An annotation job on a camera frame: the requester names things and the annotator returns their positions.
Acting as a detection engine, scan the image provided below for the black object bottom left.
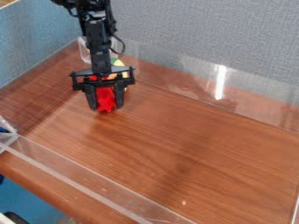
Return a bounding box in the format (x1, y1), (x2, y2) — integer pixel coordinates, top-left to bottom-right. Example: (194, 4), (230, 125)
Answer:
(3, 212), (29, 224)

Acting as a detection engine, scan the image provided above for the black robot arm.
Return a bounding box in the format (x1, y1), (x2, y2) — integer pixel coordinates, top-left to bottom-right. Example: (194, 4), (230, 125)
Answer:
(50, 0), (136, 112)

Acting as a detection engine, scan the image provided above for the clear acrylic wall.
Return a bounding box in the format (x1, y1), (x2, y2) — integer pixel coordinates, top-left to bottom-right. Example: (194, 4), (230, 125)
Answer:
(76, 34), (299, 136)
(5, 136), (196, 224)

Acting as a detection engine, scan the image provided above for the red plastic block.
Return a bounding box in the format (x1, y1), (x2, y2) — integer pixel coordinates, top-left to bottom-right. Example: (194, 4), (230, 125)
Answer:
(88, 74), (118, 114)

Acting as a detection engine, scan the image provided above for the clear acrylic back wall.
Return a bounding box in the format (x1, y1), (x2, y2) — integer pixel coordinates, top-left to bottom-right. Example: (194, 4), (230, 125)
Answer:
(76, 34), (299, 136)

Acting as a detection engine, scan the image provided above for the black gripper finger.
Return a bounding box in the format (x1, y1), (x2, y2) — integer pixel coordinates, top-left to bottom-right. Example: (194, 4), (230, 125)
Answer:
(85, 85), (97, 111)
(114, 81), (126, 109)

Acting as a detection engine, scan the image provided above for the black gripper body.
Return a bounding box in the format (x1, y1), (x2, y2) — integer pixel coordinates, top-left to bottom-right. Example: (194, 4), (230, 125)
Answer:
(69, 66), (136, 91)

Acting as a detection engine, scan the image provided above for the clear acrylic front wall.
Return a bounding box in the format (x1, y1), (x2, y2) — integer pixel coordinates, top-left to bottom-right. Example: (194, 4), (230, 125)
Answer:
(5, 136), (196, 224)

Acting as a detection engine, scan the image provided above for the yellow green toy corn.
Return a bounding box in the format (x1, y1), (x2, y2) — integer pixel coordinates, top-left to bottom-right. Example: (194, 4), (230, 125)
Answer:
(106, 58), (128, 80)

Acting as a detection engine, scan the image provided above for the clear acrylic left bracket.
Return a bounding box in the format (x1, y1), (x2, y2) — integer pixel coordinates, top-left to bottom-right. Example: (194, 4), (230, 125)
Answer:
(0, 116), (19, 154)

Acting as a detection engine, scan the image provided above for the black cable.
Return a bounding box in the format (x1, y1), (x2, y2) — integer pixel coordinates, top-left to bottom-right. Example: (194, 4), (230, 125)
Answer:
(108, 34), (126, 56)

